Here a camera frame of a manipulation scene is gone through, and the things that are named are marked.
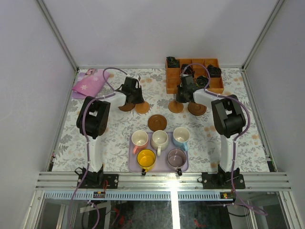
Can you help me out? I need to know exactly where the dark wooden coaster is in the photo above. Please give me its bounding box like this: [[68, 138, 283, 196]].
[[119, 103, 135, 112], [148, 114, 167, 131], [188, 102, 207, 116]]

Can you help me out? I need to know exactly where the light wooden coaster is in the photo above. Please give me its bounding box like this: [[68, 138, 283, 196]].
[[135, 101, 150, 114], [168, 101, 183, 114]]

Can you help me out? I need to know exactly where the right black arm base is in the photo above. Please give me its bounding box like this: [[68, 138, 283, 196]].
[[198, 167, 245, 189]]

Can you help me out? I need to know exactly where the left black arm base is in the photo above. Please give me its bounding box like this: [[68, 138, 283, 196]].
[[74, 167, 119, 189]]

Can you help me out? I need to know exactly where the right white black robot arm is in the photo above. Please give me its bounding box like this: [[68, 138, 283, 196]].
[[176, 75, 246, 188]]

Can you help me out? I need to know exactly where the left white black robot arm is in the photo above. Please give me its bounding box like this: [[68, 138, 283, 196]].
[[76, 76, 144, 188]]

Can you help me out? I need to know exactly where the light blue cup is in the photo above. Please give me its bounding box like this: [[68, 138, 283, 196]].
[[173, 127, 190, 151]]

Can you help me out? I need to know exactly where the pink cup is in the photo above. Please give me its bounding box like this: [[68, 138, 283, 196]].
[[131, 130, 149, 155]]

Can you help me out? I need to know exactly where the beige speckled cup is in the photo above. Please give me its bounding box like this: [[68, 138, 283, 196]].
[[151, 130, 169, 156]]

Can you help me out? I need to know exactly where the purple grey cup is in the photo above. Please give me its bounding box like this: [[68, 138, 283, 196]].
[[167, 149, 187, 176]]

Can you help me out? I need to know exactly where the yellow cup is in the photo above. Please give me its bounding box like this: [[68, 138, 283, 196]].
[[137, 149, 156, 176]]

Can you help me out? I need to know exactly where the black rolled item green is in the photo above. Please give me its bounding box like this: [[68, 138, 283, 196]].
[[195, 75, 210, 88]]

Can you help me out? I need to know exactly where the black rolled item orange trim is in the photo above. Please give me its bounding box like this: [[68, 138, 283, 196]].
[[181, 63, 194, 78]]

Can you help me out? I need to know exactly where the orange wooden compartment box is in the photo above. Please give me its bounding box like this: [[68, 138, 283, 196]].
[[165, 58, 224, 94]]

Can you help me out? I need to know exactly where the black rolled item top left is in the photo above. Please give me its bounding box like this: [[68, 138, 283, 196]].
[[166, 56, 180, 68]]

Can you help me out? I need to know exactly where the black rolled item right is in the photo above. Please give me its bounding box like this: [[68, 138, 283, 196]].
[[207, 64, 222, 78]]

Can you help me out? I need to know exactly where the pink folded cloth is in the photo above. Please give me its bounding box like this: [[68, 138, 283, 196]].
[[72, 68, 105, 99]]

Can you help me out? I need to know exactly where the lilac plastic tray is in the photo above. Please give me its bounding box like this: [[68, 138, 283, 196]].
[[128, 132, 176, 173]]

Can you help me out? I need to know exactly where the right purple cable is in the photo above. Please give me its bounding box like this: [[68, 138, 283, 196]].
[[182, 62, 269, 217]]

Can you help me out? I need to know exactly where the aluminium front rail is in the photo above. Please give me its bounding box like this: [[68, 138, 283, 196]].
[[35, 172, 292, 192]]

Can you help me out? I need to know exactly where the blue slotted cable duct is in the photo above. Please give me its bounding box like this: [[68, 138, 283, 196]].
[[45, 190, 234, 201]]

